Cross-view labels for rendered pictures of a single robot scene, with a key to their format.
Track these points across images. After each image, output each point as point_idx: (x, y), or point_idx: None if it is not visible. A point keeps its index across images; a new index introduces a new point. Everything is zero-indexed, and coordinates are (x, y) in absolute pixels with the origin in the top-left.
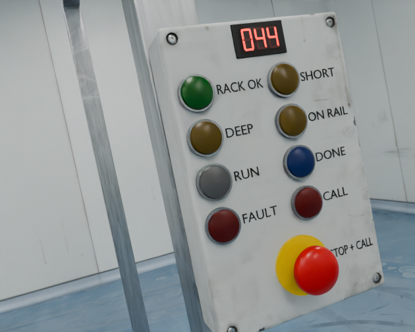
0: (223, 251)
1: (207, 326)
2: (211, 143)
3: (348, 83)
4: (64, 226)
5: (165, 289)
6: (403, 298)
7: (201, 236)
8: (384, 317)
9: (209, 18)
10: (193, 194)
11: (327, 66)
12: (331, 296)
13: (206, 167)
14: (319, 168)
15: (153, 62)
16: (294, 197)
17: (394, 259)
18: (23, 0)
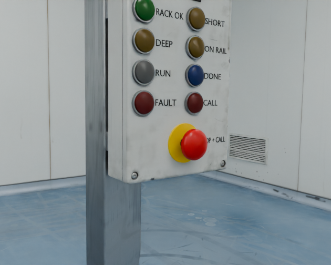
0: (140, 120)
1: (107, 180)
2: (147, 44)
3: (230, 34)
4: None
5: None
6: (203, 240)
7: (128, 106)
8: (187, 253)
9: None
10: (128, 77)
11: (220, 19)
12: (196, 168)
13: (141, 60)
14: (204, 83)
15: None
16: (188, 97)
17: (201, 212)
18: None
